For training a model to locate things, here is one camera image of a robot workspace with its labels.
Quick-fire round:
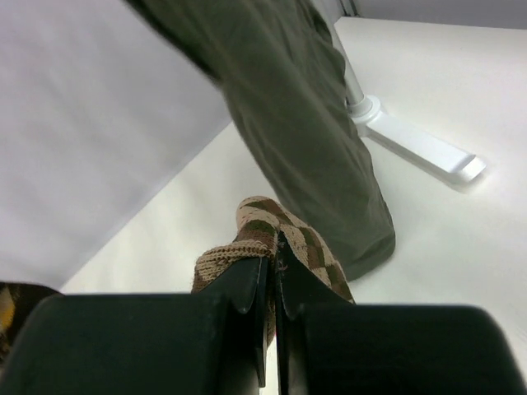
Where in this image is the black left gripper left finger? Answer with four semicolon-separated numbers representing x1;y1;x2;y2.
1;258;269;394

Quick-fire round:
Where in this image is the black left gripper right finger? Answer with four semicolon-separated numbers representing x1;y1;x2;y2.
273;230;527;395

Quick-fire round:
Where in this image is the brown black argyle sock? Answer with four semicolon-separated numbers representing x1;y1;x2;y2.
1;282;60;366

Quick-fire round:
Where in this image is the silver clothes rack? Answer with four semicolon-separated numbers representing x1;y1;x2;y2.
314;1;487;185

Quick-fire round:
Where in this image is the olive green hanging garment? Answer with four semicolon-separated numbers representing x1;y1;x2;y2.
130;0;396;281

